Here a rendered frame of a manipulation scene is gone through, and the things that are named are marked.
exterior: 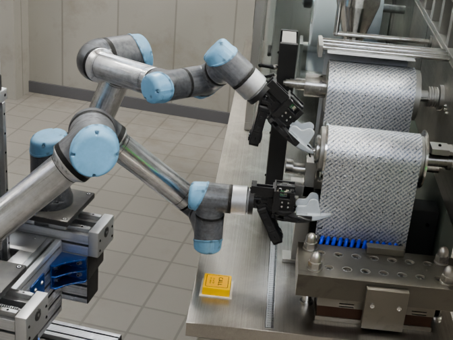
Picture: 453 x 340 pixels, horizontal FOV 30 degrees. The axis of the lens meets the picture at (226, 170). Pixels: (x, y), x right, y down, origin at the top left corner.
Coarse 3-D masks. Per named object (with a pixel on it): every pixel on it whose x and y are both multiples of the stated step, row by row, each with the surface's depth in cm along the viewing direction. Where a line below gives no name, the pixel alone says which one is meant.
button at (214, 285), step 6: (204, 276) 218; (210, 276) 218; (216, 276) 218; (222, 276) 218; (228, 276) 218; (204, 282) 215; (210, 282) 215; (216, 282) 215; (222, 282) 216; (228, 282) 216; (204, 288) 213; (210, 288) 213; (216, 288) 213; (222, 288) 213; (228, 288) 213; (204, 294) 214; (210, 294) 214; (216, 294) 213; (222, 294) 213; (228, 294) 213
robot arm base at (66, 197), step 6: (66, 192) 268; (72, 192) 273; (60, 198) 266; (66, 198) 268; (72, 198) 271; (48, 204) 265; (54, 204) 265; (60, 204) 266; (66, 204) 268; (42, 210) 265; (48, 210) 265; (54, 210) 266
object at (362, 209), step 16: (336, 176) 212; (336, 192) 214; (352, 192) 214; (368, 192) 213; (384, 192) 213; (400, 192) 213; (320, 208) 216; (336, 208) 216; (352, 208) 215; (368, 208) 215; (384, 208) 215; (400, 208) 214; (320, 224) 218; (336, 224) 218; (352, 224) 217; (368, 224) 217; (384, 224) 216; (400, 224) 216; (368, 240) 219; (384, 240) 218; (400, 240) 218
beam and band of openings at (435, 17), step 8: (416, 0) 296; (424, 0) 291; (432, 0) 276; (440, 0) 261; (448, 0) 246; (424, 8) 279; (432, 8) 265; (440, 8) 262; (448, 8) 247; (432, 16) 263; (440, 16) 250; (448, 16) 248; (432, 24) 261; (440, 24) 249; (448, 24) 249; (440, 32) 250; (448, 32) 236; (440, 40) 246; (448, 40) 236; (448, 48) 236
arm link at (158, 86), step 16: (96, 48) 229; (80, 64) 229; (96, 64) 225; (112, 64) 220; (128, 64) 216; (144, 64) 213; (96, 80) 230; (112, 80) 221; (128, 80) 214; (144, 80) 204; (160, 80) 202; (176, 80) 204; (192, 80) 207; (144, 96) 206; (160, 96) 203; (176, 96) 206
